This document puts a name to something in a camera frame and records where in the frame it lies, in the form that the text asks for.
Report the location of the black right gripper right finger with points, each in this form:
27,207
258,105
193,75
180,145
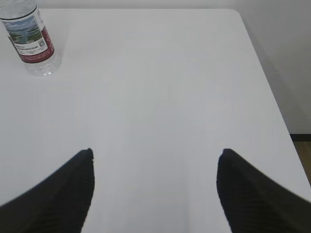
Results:
254,203

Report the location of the clear Nongfu Spring water bottle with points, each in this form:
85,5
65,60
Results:
29,36

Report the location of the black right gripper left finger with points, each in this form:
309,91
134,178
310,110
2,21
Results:
58,204

